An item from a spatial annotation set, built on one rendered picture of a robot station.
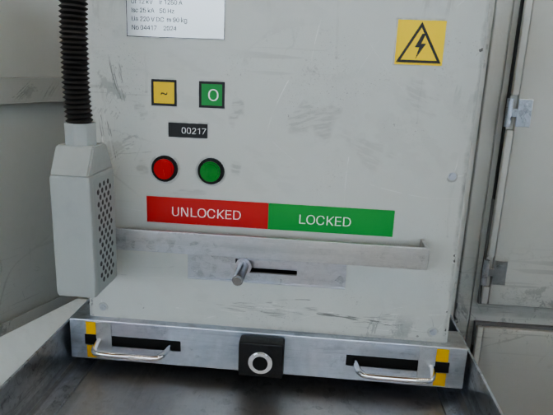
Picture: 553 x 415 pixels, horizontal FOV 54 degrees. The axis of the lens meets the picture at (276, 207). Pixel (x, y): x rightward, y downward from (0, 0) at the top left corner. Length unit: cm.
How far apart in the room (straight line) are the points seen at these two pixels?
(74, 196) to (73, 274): 9
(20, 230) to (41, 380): 30
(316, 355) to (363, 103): 34
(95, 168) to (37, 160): 37
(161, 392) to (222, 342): 10
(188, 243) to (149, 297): 12
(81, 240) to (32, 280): 40
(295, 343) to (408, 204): 24
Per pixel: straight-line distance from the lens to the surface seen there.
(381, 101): 67
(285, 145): 67
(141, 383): 80
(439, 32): 68
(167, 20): 69
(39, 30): 100
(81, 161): 63
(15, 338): 130
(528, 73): 105
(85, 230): 64
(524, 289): 114
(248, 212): 69
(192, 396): 76
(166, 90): 69
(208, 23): 68
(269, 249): 66
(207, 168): 68
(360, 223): 69
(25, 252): 101
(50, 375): 80
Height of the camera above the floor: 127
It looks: 15 degrees down
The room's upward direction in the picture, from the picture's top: 2 degrees clockwise
